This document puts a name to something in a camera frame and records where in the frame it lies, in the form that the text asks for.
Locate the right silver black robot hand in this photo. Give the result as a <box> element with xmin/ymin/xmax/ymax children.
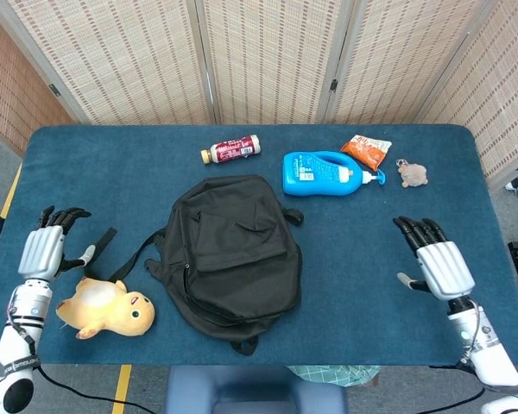
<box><xmin>392</xmin><ymin>216</ymin><xmax>476</xmax><ymax>302</ymax></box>

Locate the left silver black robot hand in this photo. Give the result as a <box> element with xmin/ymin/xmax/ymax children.
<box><xmin>17</xmin><ymin>205</ymin><xmax>97</xmax><ymax>285</ymax></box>

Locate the black fabric backpack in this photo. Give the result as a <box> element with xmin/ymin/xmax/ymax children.
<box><xmin>82</xmin><ymin>174</ymin><xmax>306</xmax><ymax>357</ymax></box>

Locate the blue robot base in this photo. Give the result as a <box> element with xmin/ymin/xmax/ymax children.
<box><xmin>164</xmin><ymin>365</ymin><xmax>349</xmax><ymax>414</ymax></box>

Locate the yellow plush animal toy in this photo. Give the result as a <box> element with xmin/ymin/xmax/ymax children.
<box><xmin>54</xmin><ymin>276</ymin><xmax>155</xmax><ymax>341</ymax></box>

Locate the blue felt table cover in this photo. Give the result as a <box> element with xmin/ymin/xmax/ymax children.
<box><xmin>0</xmin><ymin>123</ymin><xmax>518</xmax><ymax>367</ymax></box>

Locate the orange snack packet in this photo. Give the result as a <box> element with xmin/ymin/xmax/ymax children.
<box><xmin>340</xmin><ymin>134</ymin><xmax>393</xmax><ymax>171</ymax></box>

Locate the green checked cloth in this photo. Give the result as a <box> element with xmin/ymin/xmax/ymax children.
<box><xmin>287</xmin><ymin>364</ymin><xmax>381</xmax><ymax>388</ymax></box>

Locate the blue pump lotion bottle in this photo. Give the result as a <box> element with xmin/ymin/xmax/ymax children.
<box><xmin>282</xmin><ymin>150</ymin><xmax>387</xmax><ymax>198</ymax></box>

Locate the woven folding screen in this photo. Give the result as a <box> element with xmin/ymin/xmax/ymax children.
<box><xmin>0</xmin><ymin>0</ymin><xmax>518</xmax><ymax>182</ymax></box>

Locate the drink bottle with red label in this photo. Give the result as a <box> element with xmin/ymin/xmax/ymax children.
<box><xmin>200</xmin><ymin>135</ymin><xmax>262</xmax><ymax>166</ymax></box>

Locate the beige fluffy plush keychain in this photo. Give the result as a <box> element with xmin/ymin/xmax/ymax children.
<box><xmin>395</xmin><ymin>158</ymin><xmax>429</xmax><ymax>189</ymax></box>

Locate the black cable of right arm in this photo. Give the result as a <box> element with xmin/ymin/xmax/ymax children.
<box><xmin>414</xmin><ymin>386</ymin><xmax>487</xmax><ymax>414</ymax></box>

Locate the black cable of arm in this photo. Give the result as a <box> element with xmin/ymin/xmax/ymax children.
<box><xmin>414</xmin><ymin>386</ymin><xmax>487</xmax><ymax>414</ymax></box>
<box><xmin>36</xmin><ymin>365</ymin><xmax>156</xmax><ymax>414</ymax></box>

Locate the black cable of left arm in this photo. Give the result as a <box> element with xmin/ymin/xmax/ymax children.
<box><xmin>36</xmin><ymin>365</ymin><xmax>156</xmax><ymax>414</ymax></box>

